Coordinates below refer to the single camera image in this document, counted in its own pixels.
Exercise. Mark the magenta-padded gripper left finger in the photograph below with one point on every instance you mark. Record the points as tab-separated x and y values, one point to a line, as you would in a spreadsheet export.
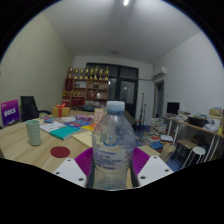
68	170

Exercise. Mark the grey armchair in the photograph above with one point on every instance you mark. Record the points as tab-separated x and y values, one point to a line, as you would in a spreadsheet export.
134	120

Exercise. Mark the black tripod stand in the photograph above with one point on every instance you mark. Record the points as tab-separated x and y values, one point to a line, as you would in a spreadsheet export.
142	110

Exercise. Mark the pale green ribbed cup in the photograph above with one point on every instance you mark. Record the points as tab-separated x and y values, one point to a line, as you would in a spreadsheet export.
33	132

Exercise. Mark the pink packaged item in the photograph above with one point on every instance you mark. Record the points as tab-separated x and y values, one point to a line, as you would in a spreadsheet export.
84	117

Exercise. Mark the wooden seat chair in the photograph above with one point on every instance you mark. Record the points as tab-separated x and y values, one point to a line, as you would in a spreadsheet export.
185	144

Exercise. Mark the yellow orange book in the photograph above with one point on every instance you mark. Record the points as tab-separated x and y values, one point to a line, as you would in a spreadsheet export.
89	127

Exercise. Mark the teal book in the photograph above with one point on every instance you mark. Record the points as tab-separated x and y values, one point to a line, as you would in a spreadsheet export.
64	132

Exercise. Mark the clear plastic water bottle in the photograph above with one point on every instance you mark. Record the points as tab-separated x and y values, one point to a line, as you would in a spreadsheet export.
111	150

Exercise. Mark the purple sign board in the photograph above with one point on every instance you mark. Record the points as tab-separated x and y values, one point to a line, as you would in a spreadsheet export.
10	112

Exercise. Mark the white round stool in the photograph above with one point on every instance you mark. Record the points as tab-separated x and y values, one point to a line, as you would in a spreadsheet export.
198	150

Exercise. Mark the yellow gift box red ribbon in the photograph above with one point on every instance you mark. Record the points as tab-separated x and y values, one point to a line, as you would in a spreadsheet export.
61	111

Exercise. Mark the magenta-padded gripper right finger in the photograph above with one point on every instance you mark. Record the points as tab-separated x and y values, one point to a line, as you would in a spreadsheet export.
155	170

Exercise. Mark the black office chair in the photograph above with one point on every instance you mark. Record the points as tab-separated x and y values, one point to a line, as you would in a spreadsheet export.
29	108

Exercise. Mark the white air conditioner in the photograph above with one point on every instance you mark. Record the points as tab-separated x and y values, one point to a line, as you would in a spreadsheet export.
159	73

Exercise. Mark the low wooden side table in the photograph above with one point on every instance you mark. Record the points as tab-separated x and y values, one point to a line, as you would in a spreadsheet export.
151	150

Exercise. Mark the blue red printed book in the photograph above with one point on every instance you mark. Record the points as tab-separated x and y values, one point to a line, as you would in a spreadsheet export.
49	119

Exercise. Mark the stack of books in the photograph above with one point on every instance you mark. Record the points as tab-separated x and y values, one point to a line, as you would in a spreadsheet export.
158	128

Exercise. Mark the ceiling tube light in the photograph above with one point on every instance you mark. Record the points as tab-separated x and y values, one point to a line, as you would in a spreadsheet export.
126	2

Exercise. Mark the black framed glass door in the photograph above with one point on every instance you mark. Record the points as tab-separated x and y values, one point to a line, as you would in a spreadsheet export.
126	90

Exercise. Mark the cluttered wooden side desk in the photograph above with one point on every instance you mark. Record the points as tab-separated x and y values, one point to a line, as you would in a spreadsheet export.
200	128

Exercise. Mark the wooden shelf unit with trophies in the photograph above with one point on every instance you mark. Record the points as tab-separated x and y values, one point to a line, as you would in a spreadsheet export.
86	88

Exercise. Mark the white paper sheet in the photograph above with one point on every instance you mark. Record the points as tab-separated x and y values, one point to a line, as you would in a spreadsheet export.
51	126

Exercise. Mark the brown paper bag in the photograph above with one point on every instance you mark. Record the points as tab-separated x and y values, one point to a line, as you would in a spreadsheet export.
165	152

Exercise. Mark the tan flat notebook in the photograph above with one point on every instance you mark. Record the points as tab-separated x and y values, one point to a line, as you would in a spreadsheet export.
83	138

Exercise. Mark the orange standing card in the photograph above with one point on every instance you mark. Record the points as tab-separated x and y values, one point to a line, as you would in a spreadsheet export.
99	115

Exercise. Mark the black computer monitor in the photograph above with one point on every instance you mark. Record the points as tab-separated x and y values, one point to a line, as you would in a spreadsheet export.
173	108

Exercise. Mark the flat round red coaster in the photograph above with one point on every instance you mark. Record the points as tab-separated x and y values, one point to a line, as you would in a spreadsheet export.
60	152

